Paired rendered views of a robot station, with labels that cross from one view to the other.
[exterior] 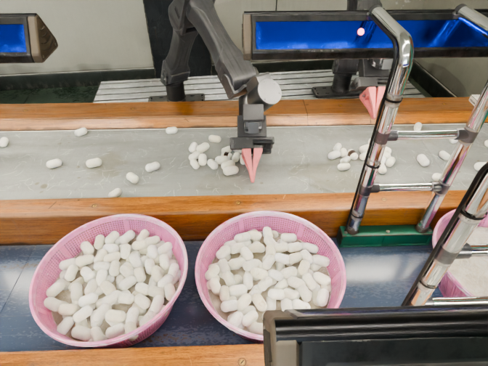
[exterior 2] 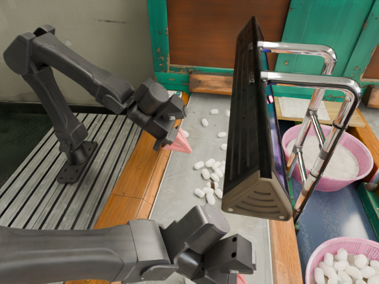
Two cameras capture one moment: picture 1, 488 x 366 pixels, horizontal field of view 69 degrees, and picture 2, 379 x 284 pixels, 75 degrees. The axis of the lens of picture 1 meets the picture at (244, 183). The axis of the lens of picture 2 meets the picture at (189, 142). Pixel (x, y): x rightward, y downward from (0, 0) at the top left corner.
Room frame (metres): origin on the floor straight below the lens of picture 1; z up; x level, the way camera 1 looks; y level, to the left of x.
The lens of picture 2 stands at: (0.69, 0.18, 1.30)
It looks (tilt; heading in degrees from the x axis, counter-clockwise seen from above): 41 degrees down; 282
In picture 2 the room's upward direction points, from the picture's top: straight up
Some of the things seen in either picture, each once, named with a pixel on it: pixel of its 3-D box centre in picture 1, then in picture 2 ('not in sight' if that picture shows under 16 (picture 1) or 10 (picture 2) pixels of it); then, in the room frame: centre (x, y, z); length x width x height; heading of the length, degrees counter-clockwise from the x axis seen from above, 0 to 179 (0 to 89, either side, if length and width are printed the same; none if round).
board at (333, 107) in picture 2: not in sight; (312, 110); (0.39, -0.70, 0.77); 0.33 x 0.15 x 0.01; 2
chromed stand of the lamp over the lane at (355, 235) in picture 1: (398, 137); (274, 146); (0.58, -0.31, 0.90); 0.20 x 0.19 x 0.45; 92
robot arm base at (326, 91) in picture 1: (341, 82); (75, 152); (1.21, -0.36, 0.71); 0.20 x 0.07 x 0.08; 97
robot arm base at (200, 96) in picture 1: (175, 91); not in sight; (1.14, 0.24, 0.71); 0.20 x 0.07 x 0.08; 97
